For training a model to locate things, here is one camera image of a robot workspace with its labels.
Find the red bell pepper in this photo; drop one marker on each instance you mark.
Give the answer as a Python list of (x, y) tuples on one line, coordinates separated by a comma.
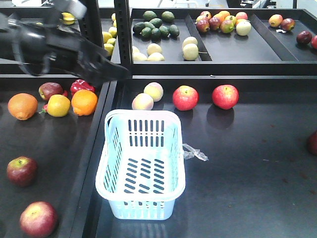
[(80, 84)]

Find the black shelf upright post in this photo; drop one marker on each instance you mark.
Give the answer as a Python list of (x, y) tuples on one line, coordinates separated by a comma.
[(122, 11), (90, 24)]

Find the red apple front right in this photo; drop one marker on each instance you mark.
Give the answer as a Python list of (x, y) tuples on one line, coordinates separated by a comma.
[(39, 219)]

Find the red apple right table left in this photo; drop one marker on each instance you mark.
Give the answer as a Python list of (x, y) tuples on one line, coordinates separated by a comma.
[(185, 98)]

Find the orange middle right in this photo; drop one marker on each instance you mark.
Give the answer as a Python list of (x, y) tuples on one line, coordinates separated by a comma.
[(22, 106)]

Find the orange far right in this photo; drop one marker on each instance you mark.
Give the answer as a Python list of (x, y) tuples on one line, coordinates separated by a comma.
[(84, 102)]

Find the black wood produce display table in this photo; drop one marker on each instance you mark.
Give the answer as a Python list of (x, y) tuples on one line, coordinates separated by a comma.
[(66, 150)]

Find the red apple table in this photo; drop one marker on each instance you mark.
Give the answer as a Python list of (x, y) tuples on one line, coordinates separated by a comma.
[(185, 98), (225, 96)]

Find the red green apple back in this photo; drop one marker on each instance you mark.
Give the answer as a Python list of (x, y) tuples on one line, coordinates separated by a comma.
[(48, 89)]

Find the pale peach back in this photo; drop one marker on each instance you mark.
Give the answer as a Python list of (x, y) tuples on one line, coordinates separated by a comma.
[(155, 90)]

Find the light blue plastic basket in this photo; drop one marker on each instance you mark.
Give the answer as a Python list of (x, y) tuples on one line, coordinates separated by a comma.
[(141, 170)]

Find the mango and apple pile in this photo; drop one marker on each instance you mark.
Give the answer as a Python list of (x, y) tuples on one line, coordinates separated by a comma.
[(224, 22)]

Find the small red chili pepper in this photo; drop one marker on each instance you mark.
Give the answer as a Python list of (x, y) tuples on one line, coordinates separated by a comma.
[(44, 109)]

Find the orange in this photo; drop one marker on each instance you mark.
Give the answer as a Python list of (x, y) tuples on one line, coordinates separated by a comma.
[(84, 102), (22, 106)]

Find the pale pear pile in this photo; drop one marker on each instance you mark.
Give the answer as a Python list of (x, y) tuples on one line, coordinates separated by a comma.
[(170, 50)]

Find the dark red apple middle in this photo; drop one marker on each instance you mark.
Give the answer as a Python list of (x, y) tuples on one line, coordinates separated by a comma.
[(22, 171)]

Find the black shelf upright post right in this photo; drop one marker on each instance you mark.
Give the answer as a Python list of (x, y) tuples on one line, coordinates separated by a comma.
[(122, 11)]

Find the black upper display shelf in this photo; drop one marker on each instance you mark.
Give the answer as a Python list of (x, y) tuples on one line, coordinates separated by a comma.
[(262, 52)]

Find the lemon pile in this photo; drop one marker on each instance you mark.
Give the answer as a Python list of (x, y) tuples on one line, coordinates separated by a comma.
[(109, 37)]

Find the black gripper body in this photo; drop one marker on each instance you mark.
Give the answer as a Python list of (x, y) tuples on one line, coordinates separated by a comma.
[(40, 48)]

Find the avocado pile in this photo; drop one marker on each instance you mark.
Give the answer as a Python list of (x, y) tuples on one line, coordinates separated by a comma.
[(156, 27)]

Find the yellow starfruit pile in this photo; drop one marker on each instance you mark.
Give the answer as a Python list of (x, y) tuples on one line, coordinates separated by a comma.
[(67, 18)]

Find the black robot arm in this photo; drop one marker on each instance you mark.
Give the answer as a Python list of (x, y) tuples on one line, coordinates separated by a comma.
[(5, 40)]

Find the pale peach front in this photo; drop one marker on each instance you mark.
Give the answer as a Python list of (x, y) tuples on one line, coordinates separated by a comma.
[(142, 101)]

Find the pale peach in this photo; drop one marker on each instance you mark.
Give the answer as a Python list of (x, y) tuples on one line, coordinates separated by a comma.
[(142, 101), (155, 90)]

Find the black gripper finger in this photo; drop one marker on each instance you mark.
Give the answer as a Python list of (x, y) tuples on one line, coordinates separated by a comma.
[(93, 66)]

